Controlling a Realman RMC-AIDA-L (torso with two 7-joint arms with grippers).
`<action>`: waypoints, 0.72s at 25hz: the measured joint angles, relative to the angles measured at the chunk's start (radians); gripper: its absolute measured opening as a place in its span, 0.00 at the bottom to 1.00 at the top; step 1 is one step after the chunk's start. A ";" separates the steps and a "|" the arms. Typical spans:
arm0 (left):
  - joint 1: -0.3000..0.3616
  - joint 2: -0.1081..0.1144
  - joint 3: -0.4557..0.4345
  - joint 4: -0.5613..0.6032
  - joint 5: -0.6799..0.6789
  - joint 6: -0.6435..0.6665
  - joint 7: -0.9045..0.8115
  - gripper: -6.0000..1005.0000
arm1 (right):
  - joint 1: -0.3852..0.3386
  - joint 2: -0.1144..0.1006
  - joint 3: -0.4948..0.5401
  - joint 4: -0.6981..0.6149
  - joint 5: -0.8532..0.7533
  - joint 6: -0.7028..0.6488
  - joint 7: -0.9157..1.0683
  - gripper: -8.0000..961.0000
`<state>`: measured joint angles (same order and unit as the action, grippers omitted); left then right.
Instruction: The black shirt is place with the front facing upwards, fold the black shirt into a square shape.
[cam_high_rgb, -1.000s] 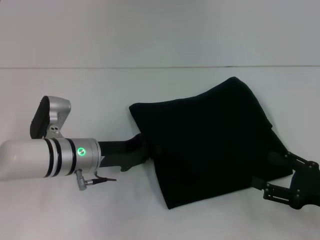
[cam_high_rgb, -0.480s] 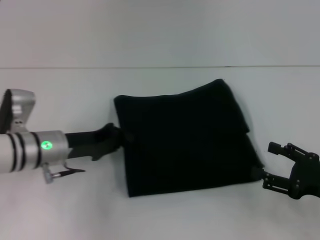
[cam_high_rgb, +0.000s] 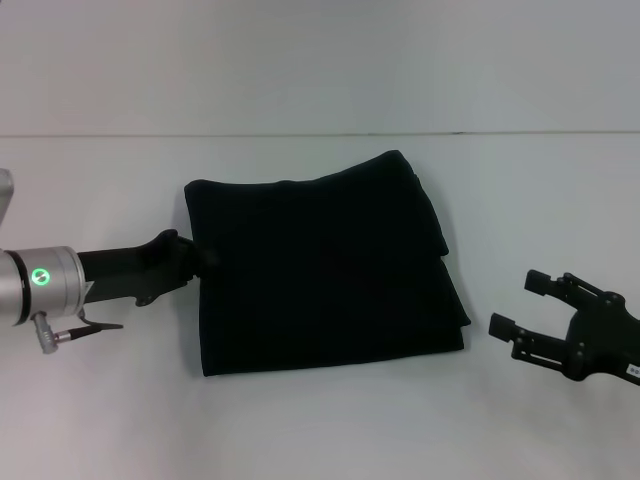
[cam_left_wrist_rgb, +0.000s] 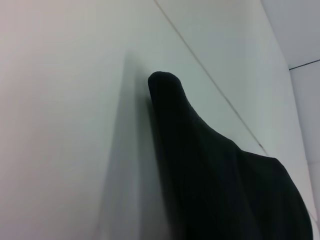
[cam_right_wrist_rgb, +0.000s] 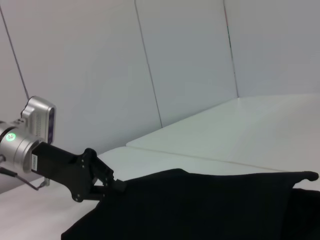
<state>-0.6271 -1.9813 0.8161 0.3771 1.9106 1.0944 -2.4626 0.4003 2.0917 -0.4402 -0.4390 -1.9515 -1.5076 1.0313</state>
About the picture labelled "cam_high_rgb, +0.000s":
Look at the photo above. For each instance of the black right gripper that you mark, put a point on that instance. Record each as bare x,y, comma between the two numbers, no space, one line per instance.
605,340

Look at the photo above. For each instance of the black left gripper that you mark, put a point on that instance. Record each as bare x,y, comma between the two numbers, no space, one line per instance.
130,270

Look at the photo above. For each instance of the black FREE print t-shirt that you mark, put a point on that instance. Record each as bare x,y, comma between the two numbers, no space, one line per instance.
325,275

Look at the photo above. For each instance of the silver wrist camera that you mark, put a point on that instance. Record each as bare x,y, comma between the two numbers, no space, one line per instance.
6,200

